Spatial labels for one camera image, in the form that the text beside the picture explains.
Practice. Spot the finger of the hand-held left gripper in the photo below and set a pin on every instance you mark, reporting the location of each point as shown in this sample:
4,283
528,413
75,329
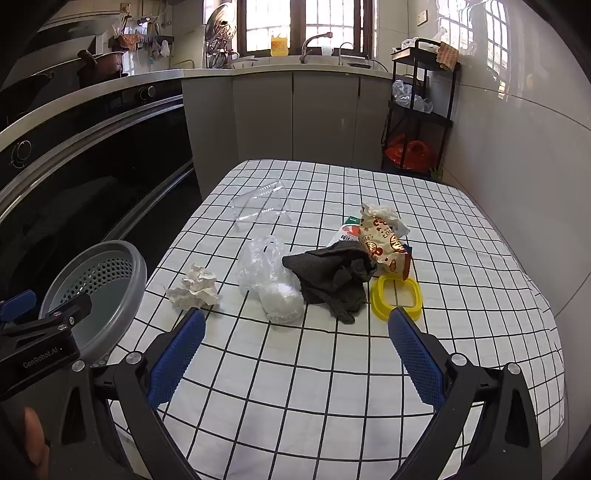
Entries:
67,311
16,308

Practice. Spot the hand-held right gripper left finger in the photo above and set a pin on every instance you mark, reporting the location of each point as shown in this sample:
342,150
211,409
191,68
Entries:
178,355

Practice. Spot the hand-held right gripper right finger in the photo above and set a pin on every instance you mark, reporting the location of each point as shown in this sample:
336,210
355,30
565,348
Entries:
415,360

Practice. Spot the grey perforated plastic basin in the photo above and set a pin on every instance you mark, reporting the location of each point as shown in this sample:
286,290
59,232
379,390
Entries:
106,286

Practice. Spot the white paper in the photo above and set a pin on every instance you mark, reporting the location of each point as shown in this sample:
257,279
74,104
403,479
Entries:
196,288

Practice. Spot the patterned snack wrapper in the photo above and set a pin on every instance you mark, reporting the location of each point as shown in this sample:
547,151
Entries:
383,251

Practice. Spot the clear plastic bag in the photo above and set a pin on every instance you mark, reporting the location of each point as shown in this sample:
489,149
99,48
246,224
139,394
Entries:
268,277
408,94

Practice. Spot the dark grey cloth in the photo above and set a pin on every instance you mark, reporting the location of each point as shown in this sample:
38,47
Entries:
328,277

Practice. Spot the white green milk carton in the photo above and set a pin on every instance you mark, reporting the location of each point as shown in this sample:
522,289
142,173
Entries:
348,230

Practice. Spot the person's left hand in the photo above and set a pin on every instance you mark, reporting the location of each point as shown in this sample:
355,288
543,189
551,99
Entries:
36,438

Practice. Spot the white checked tablecloth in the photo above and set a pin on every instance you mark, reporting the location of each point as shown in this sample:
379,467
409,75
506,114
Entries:
323,369

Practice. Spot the black built-in oven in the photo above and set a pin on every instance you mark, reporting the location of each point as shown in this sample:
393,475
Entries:
92,152

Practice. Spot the clear plastic container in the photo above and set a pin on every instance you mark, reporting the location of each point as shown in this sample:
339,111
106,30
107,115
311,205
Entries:
258,203

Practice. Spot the red plastic bag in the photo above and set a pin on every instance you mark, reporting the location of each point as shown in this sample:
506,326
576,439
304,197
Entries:
408,152

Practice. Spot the brown wok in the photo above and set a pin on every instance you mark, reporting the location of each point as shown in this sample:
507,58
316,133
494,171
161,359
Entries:
104,64

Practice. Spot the black metal shelf rack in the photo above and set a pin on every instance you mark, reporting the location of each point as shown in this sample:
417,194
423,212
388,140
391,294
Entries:
418,107

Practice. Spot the grey kitchen cabinet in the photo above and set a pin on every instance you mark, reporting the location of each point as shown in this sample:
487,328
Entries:
300,115

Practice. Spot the patterned cloth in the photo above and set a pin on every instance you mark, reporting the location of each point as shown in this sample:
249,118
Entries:
448,54

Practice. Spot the metal dish rack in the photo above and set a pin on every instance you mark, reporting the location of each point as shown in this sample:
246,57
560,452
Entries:
219,41

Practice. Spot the thin chrome faucet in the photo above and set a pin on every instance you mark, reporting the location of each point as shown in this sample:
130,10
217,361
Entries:
340,53

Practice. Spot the yellow detergent bottle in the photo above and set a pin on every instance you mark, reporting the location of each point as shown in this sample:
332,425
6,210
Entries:
279,46

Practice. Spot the chrome kitchen faucet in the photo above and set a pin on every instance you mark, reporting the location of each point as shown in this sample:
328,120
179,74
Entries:
305,48

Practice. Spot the wall utensil rack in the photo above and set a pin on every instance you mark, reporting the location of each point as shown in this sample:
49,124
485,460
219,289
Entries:
138,41

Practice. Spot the wooden frame window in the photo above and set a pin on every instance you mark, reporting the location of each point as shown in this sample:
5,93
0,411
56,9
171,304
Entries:
371,23

